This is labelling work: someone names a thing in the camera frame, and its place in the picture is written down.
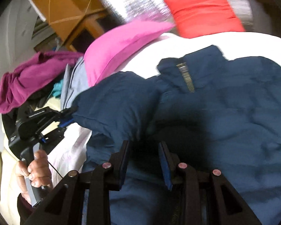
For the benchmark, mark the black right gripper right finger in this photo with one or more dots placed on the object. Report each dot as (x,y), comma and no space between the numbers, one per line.
(167,164)

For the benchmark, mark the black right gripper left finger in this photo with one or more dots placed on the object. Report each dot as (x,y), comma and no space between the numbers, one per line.
(119,163)

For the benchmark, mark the navy blue puffer jacket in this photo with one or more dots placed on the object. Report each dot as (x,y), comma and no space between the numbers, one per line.
(144,198)

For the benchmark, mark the person's left hand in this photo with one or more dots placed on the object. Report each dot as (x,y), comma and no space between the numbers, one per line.
(38,173)

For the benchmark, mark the magenta garment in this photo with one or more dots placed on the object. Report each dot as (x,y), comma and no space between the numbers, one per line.
(34,74)

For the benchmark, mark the teal garment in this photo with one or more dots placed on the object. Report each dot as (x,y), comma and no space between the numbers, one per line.
(57,89)

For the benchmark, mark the cream leather chair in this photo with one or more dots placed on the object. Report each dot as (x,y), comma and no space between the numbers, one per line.
(9,190)

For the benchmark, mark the grey folded garment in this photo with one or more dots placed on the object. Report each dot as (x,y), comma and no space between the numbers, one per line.
(74,82)

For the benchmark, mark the pink pillow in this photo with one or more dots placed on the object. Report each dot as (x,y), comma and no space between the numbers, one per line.
(111,49)

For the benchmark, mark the brown wooden cabinet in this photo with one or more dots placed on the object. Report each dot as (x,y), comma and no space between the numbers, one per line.
(70,18)

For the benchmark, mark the red pillow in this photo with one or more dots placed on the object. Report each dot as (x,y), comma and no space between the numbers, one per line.
(196,18)

